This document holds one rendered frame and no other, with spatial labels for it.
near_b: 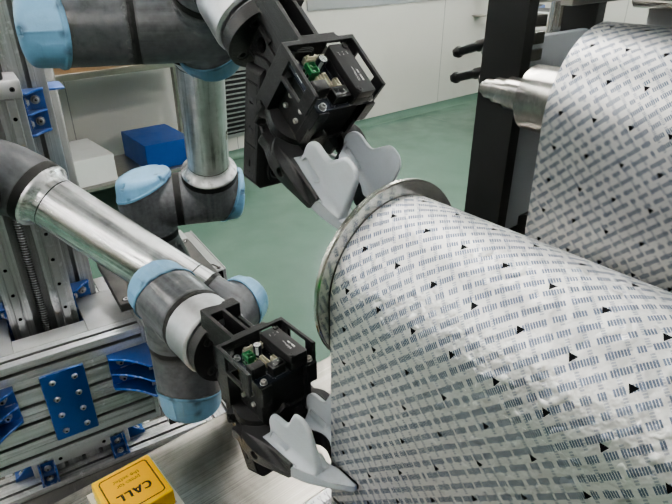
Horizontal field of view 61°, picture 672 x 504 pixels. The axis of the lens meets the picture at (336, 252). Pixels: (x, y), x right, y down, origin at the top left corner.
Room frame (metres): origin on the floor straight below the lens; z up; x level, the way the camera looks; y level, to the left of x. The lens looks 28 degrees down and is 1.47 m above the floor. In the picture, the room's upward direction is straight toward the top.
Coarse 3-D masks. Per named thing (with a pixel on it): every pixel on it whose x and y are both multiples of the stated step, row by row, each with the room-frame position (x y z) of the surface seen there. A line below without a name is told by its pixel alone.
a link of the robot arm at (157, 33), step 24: (144, 0) 0.60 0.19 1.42; (168, 0) 0.61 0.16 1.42; (144, 24) 0.59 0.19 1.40; (168, 24) 0.60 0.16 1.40; (192, 24) 0.60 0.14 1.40; (144, 48) 0.60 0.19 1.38; (168, 48) 0.60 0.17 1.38; (192, 48) 0.61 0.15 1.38; (216, 48) 0.62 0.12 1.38; (192, 72) 0.65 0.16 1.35; (216, 72) 0.64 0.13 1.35
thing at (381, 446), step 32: (352, 384) 0.31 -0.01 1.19; (352, 416) 0.31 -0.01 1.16; (384, 416) 0.29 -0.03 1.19; (352, 448) 0.31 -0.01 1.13; (384, 448) 0.29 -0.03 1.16; (416, 448) 0.27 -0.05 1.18; (448, 448) 0.25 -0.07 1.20; (384, 480) 0.29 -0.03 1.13; (416, 480) 0.27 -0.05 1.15; (448, 480) 0.25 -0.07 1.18; (480, 480) 0.23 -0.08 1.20
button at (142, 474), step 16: (128, 464) 0.48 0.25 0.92; (144, 464) 0.48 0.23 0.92; (112, 480) 0.46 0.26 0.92; (128, 480) 0.46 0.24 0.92; (144, 480) 0.46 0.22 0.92; (160, 480) 0.46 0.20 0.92; (96, 496) 0.44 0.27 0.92; (112, 496) 0.44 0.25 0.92; (128, 496) 0.44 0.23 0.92; (144, 496) 0.44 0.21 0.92; (160, 496) 0.44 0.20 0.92
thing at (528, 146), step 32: (512, 0) 0.63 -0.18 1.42; (544, 0) 0.64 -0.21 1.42; (512, 32) 0.63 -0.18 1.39; (544, 32) 0.64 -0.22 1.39; (576, 32) 0.69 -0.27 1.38; (512, 64) 0.62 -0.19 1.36; (480, 96) 0.65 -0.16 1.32; (480, 128) 0.65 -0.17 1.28; (512, 128) 0.62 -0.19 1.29; (480, 160) 0.64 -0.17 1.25; (512, 160) 0.62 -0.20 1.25; (480, 192) 0.64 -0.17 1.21; (512, 192) 0.64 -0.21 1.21; (512, 224) 0.65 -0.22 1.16
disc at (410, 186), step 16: (384, 192) 0.36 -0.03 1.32; (400, 192) 0.38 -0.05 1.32; (416, 192) 0.39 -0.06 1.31; (432, 192) 0.40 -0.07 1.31; (368, 208) 0.36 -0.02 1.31; (352, 224) 0.35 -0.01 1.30; (336, 240) 0.34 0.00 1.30; (336, 256) 0.34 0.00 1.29; (320, 272) 0.33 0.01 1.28; (320, 288) 0.33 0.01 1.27; (320, 304) 0.33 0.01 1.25; (320, 320) 0.33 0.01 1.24; (320, 336) 0.33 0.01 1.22
